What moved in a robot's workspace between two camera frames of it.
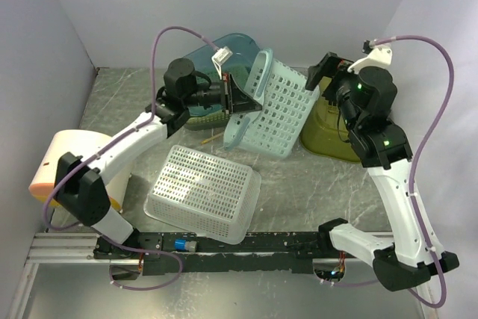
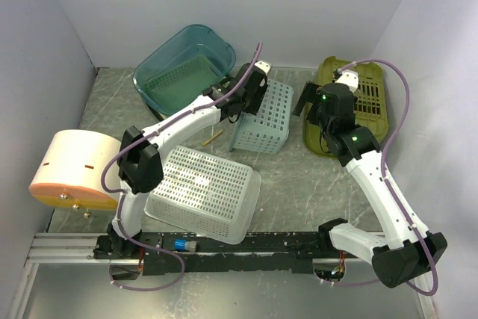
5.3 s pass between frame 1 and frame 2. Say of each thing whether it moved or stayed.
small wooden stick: stayed
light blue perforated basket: moved
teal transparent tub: moved
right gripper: moved
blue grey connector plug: stayed
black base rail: stayed
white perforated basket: stayed
